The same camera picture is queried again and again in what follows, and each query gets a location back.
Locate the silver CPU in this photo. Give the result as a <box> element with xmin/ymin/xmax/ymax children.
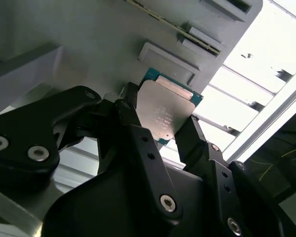
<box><xmin>135</xmin><ymin>67</ymin><xmax>203</xmax><ymax>144</ymax></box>

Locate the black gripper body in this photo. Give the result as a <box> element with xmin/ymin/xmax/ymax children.
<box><xmin>42</xmin><ymin>164</ymin><xmax>220</xmax><ymax>237</ymax></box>

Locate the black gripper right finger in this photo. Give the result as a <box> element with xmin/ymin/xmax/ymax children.
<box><xmin>175</xmin><ymin>115</ymin><xmax>291</xmax><ymax>237</ymax></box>

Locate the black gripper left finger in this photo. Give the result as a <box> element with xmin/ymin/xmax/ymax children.
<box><xmin>0</xmin><ymin>82</ymin><xmax>184</xmax><ymax>227</ymax></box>

